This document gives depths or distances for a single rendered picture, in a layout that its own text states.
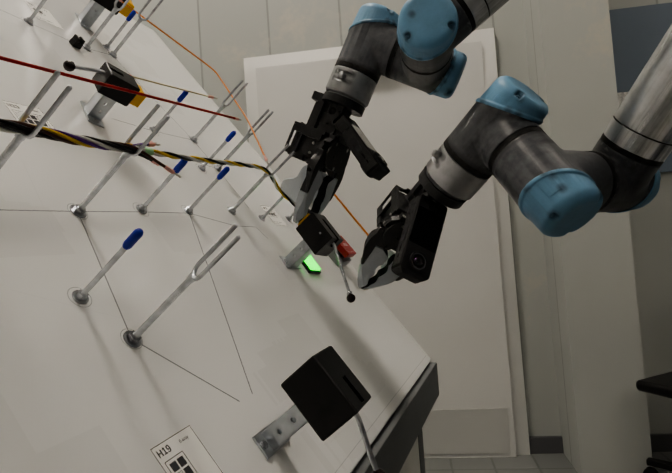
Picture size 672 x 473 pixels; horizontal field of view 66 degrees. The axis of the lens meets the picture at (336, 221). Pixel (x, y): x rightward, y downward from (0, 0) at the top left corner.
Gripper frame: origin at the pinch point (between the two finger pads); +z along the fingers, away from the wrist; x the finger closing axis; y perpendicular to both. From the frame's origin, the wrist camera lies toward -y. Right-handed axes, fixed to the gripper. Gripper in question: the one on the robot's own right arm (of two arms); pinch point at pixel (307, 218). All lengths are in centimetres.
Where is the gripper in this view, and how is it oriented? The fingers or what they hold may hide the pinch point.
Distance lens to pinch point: 84.5
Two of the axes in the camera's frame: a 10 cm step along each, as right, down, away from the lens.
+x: -4.3, -1.3, -8.9
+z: -3.9, 9.2, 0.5
